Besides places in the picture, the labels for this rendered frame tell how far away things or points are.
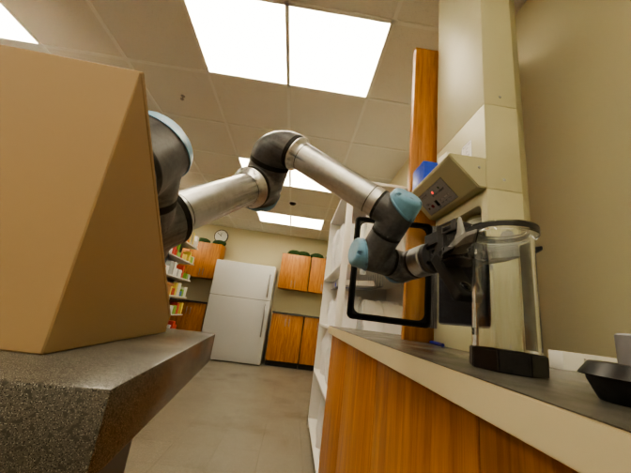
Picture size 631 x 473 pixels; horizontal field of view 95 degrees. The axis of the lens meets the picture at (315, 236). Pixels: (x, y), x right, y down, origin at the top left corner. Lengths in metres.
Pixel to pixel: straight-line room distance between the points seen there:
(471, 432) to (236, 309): 5.38
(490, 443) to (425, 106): 1.38
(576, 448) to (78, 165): 0.42
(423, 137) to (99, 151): 1.34
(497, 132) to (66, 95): 1.05
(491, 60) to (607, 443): 1.16
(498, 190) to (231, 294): 5.18
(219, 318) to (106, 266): 5.52
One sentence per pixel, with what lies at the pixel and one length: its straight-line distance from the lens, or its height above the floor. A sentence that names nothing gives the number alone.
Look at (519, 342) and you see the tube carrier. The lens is 0.52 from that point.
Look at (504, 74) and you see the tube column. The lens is 1.28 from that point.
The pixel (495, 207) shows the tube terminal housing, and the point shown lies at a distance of 0.99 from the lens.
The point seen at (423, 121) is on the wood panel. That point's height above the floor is 1.91.
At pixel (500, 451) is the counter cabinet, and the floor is 0.87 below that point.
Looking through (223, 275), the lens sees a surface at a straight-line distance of 5.82.
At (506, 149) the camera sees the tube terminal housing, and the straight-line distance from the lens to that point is 1.11.
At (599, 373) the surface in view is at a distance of 0.41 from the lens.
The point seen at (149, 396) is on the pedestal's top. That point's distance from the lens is 0.24.
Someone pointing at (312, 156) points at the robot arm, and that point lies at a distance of 0.75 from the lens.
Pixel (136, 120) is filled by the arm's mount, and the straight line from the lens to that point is 0.30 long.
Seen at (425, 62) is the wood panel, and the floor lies 2.25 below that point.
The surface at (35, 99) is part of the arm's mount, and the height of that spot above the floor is 1.11.
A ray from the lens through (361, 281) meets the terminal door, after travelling 1.12.
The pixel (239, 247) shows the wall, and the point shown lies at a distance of 6.57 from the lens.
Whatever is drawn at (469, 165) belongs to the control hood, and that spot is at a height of 1.47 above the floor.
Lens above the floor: 0.98
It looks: 15 degrees up
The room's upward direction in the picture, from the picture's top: 7 degrees clockwise
